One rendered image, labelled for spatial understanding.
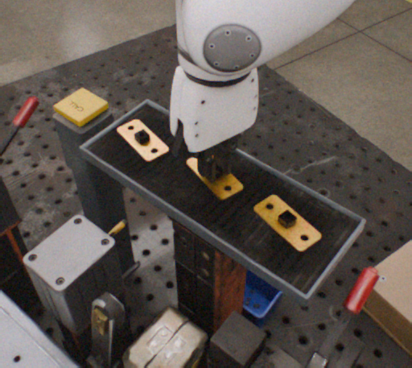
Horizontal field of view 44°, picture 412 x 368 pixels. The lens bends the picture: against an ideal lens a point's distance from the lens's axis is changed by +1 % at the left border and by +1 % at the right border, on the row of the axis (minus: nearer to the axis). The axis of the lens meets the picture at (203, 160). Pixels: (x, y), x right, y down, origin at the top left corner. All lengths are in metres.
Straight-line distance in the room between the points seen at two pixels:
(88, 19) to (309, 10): 2.99
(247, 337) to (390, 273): 0.52
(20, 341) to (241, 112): 0.43
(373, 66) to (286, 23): 2.62
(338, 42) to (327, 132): 1.74
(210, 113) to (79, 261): 0.26
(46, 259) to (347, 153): 0.93
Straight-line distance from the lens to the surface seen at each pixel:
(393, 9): 3.59
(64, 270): 0.67
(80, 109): 0.80
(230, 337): 0.62
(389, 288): 1.07
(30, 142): 1.46
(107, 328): 0.66
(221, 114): 0.57
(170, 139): 0.73
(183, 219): 0.63
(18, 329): 0.77
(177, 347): 0.64
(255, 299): 1.10
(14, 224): 0.95
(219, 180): 0.67
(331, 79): 2.85
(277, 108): 1.51
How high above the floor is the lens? 1.66
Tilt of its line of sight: 46 degrees down
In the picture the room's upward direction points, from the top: straight up
